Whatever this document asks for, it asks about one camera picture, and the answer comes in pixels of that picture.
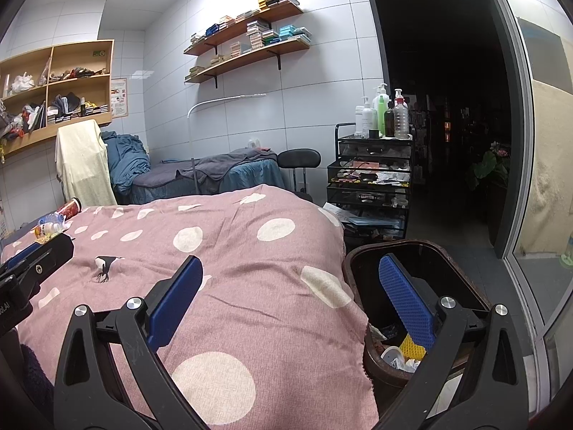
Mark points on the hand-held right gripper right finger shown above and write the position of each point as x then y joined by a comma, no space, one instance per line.
407,304

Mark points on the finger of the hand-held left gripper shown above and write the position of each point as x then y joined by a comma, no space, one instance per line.
51,257
24,256

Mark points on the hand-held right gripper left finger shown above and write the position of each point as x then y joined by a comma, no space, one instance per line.
177,304

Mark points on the yellow foam net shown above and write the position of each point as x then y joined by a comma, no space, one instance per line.
409,346

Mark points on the dark brown waste bin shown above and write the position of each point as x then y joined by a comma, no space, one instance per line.
358,286

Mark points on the white paper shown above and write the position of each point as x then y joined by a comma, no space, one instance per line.
412,364

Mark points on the yellow label bottle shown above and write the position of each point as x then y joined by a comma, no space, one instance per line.
47,230

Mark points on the clear plastic bottle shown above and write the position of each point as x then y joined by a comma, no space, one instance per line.
53,220

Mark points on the red snack can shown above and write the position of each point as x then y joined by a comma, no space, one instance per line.
69,208

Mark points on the pink polka dot blanket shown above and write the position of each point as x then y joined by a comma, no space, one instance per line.
250,304

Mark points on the cream towel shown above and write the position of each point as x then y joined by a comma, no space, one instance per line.
85,161

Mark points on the blue crumpled blanket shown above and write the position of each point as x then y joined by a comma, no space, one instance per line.
127,156

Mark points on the teal massage bed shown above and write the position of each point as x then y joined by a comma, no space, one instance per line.
250,175

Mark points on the grey blanket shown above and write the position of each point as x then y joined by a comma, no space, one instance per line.
228,160

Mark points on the row of flat cases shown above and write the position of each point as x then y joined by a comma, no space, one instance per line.
96,109

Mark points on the dark cloth pile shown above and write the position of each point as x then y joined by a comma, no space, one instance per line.
67,102

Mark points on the potted plant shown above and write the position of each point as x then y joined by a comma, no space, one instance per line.
485,165

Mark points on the white floor lamp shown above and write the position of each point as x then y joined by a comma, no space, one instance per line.
191,143

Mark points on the black mesh cart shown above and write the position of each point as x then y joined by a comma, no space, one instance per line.
371,143

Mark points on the white plastic bag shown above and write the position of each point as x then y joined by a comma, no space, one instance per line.
22,84

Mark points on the small clear plastic bag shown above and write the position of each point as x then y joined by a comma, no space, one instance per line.
254,142

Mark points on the black stool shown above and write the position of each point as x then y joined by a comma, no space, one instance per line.
300,157

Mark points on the brown bottle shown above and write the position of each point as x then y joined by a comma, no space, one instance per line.
390,123

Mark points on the green pump bottle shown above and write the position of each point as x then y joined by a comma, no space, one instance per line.
384,116

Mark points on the white lotion bottle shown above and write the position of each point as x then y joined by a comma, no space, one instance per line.
363,118

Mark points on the wooden cubby shelf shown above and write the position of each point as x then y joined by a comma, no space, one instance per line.
103,60

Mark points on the glass sliding door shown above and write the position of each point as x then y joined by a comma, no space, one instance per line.
550,143

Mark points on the white pump bottle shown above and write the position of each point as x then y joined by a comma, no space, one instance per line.
380,88

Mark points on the dark grey door frame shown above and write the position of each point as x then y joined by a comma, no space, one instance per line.
502,233

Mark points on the wall poster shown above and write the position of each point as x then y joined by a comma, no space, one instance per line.
119,98

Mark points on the wooden wall shelf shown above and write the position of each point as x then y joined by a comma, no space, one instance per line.
244,31
250,60

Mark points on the wall shelves with boxes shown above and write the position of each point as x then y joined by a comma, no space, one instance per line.
293,32

